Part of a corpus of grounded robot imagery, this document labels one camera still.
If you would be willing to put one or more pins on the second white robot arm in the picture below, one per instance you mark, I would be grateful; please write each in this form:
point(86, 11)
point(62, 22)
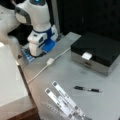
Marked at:
point(8, 23)

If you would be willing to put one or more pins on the white label tag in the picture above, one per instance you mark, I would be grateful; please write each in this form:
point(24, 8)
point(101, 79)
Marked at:
point(87, 56)

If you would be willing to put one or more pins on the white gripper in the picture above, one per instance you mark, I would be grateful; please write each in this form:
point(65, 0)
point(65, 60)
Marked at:
point(36, 42)

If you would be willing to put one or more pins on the lower metal ruler strip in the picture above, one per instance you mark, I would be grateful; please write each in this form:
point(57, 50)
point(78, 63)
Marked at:
point(54, 110)

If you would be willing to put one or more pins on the black pen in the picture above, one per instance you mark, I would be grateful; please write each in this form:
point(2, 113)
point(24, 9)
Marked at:
point(87, 89)

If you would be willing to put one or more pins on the black lidded box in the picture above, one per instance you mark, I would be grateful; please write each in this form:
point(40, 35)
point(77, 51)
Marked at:
point(105, 52)

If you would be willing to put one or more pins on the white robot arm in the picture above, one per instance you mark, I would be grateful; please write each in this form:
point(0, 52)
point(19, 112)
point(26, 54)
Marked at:
point(34, 13)

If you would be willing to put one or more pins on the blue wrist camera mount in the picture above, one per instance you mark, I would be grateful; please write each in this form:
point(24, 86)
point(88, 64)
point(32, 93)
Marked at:
point(49, 43)

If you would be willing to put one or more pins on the blue striped object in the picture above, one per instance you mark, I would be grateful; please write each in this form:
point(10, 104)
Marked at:
point(27, 55)

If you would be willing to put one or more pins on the white foam block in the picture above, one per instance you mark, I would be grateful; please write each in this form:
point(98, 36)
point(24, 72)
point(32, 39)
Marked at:
point(12, 86)

